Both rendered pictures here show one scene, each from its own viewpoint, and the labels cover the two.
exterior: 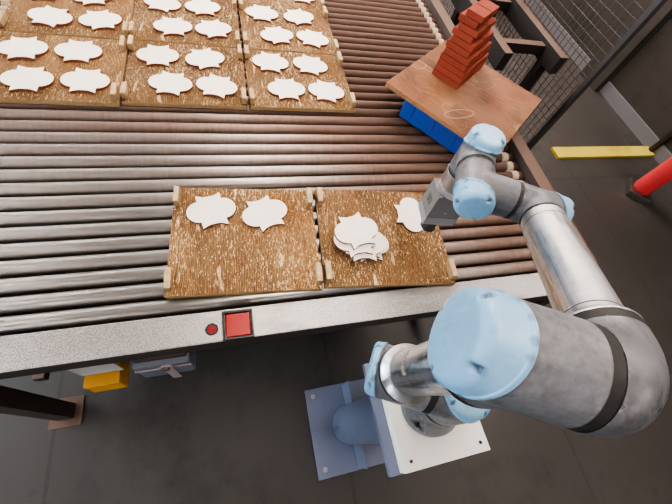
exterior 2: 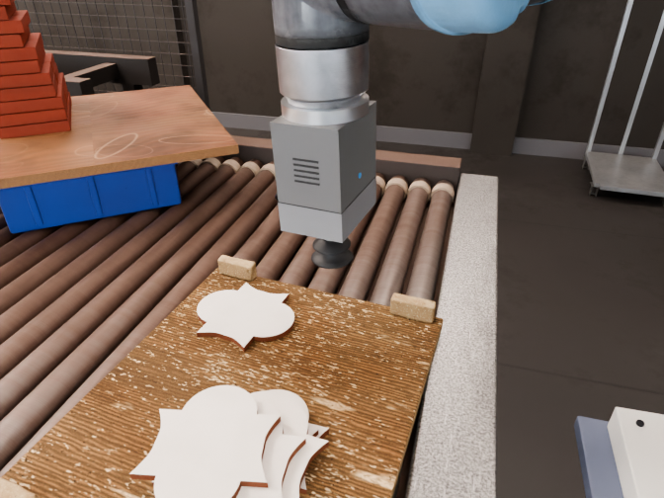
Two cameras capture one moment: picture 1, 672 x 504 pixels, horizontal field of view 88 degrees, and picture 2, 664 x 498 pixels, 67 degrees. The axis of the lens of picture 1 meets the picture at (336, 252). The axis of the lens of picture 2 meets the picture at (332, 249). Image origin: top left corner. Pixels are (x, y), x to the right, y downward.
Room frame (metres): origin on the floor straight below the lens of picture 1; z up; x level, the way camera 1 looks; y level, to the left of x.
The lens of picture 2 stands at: (0.32, 0.09, 1.37)
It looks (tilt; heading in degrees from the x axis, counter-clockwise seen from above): 32 degrees down; 316
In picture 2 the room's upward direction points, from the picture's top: straight up
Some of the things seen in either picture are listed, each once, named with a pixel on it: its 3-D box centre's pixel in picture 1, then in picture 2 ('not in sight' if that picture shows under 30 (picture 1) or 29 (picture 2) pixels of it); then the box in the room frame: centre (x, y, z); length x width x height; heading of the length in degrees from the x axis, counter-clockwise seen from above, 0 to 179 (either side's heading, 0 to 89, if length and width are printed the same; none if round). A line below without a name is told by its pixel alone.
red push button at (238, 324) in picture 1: (238, 325); not in sight; (0.23, 0.16, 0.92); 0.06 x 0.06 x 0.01; 30
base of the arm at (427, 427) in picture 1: (436, 401); not in sight; (0.23, -0.37, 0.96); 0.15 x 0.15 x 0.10
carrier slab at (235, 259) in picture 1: (246, 237); not in sight; (0.47, 0.26, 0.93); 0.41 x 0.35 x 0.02; 117
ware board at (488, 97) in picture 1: (467, 93); (92, 127); (1.42, -0.26, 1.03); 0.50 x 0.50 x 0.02; 70
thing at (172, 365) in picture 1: (167, 354); not in sight; (0.13, 0.33, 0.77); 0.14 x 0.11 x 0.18; 120
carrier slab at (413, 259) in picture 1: (382, 235); (255, 397); (0.66, -0.12, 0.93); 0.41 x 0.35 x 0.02; 115
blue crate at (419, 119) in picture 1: (450, 110); (92, 166); (1.36, -0.22, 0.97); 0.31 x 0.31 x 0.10; 70
